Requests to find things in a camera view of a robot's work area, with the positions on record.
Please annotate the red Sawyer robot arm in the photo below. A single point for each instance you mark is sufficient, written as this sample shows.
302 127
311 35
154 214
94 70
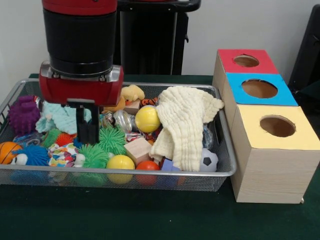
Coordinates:
80 37

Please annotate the black chair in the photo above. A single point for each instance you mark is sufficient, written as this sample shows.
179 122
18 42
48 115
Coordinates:
307 50

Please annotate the smooth orange red ball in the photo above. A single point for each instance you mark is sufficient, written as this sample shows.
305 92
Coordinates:
147 165

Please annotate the blue puffer toy with eyes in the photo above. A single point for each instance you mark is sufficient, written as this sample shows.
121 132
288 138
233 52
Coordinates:
35 155

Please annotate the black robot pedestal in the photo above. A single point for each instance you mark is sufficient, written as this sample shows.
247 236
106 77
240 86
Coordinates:
150 45

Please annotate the mint muslin cloth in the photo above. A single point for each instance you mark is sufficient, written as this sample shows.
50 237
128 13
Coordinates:
57 117

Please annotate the cream muslin cloth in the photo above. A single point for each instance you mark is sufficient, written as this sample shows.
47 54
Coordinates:
185 120

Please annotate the small orange basketball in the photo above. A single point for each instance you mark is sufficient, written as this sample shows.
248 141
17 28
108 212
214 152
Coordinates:
8 152

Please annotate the yellow tennis ball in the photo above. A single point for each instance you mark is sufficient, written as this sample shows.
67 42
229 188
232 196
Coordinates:
147 118

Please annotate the wooden box with three holes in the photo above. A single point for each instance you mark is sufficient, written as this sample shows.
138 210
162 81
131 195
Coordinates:
275 175

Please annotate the colourful print cloth with white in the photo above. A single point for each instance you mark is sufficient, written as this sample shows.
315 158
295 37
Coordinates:
62 155

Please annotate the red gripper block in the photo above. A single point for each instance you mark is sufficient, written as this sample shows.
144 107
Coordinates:
82 90

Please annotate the plain wooden cube block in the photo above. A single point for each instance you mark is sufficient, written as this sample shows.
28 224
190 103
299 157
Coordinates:
138 150

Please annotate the green spiky puffer ball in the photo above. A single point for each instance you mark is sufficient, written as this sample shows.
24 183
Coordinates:
111 140

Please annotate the purple knobbly ball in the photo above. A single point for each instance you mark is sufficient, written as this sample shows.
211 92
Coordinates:
23 117

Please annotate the dark green table cloth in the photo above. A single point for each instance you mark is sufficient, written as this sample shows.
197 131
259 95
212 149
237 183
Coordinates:
125 217
311 87

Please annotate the smooth yellow ball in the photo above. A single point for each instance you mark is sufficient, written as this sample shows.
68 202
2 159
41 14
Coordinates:
120 162

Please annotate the small soccer ball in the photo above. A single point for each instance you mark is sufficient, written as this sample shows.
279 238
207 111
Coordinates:
209 160

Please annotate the shallow clear mesh bin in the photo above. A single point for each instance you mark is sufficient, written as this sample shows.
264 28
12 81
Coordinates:
175 182

